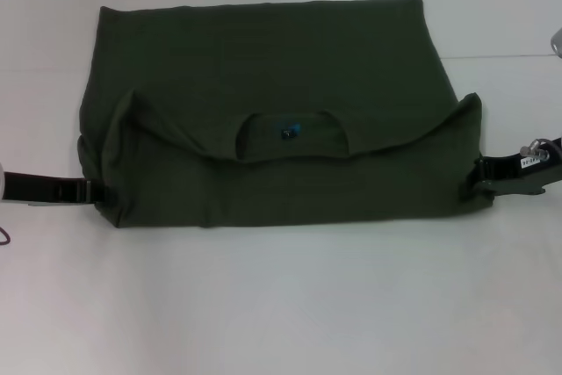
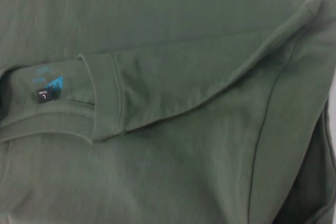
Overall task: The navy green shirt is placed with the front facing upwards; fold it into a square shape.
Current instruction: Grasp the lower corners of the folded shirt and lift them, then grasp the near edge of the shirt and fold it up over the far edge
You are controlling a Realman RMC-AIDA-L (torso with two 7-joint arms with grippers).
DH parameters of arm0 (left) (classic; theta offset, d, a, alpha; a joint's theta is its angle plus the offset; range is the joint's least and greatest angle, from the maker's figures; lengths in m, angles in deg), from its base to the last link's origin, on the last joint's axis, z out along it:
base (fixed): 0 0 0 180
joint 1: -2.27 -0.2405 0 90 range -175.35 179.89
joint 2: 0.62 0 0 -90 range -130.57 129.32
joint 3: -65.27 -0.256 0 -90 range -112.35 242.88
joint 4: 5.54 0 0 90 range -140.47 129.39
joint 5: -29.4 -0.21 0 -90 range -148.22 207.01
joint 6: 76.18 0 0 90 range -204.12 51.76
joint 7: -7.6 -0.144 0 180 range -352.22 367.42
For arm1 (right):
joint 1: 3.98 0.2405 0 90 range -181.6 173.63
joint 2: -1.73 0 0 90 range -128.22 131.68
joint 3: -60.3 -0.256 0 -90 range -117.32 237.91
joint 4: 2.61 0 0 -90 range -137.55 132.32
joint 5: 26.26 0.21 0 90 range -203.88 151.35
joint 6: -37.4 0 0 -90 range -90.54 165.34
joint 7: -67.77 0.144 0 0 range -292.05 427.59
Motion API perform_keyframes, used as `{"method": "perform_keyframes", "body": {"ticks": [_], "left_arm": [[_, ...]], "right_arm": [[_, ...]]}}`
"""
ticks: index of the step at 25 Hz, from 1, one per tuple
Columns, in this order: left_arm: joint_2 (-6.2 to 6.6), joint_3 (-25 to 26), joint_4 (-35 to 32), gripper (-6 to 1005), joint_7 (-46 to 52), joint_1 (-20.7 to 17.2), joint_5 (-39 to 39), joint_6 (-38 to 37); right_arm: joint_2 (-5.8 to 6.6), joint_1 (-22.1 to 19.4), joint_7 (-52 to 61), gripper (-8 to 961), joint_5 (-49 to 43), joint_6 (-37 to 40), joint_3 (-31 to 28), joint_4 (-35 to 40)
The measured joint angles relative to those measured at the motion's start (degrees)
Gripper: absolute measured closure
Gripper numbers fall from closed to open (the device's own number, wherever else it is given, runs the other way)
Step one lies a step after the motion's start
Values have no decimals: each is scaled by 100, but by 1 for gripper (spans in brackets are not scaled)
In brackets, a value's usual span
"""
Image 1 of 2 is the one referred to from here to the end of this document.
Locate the dark green FREE t-shirt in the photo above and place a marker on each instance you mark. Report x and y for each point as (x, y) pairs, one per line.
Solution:
(285, 85)

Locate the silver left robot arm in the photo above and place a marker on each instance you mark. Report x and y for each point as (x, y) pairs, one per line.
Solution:
(2, 179)

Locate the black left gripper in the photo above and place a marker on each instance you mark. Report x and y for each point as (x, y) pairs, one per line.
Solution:
(30, 190)

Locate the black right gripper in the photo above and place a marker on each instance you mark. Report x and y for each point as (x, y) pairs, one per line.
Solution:
(522, 175)

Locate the white numbered label sticker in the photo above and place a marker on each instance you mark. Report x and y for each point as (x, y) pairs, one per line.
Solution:
(532, 162)

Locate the silver metal connector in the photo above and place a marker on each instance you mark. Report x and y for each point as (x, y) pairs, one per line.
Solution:
(533, 149)

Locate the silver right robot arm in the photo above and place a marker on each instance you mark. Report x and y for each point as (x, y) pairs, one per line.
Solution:
(557, 43)

